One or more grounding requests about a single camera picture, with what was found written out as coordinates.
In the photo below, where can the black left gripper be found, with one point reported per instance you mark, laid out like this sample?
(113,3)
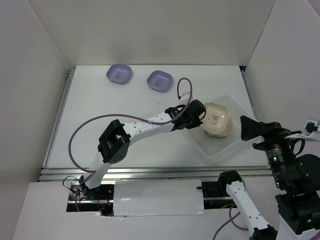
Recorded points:
(196,123)

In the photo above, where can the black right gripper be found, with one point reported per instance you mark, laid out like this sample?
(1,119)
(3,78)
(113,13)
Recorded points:
(271,130)

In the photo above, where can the cream panda plate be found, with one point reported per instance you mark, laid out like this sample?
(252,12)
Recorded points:
(224,134)
(215,118)

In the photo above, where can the purple panda plate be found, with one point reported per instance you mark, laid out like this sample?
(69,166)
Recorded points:
(119,73)
(160,81)

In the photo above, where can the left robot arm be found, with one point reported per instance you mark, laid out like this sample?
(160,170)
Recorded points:
(114,142)

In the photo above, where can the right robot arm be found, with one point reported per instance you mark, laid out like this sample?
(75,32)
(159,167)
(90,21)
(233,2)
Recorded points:
(296,174)

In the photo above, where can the white perforated plastic bin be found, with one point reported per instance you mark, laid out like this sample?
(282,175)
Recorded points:
(212,147)

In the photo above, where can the white foam cover panel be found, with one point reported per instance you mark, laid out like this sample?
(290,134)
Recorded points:
(157,198)

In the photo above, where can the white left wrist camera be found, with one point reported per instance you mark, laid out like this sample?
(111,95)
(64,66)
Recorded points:
(185,98)

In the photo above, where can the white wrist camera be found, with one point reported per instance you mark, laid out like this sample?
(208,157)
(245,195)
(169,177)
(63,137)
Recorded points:
(311,132)
(185,98)

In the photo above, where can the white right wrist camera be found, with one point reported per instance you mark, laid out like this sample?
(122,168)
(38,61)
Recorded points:
(311,132)

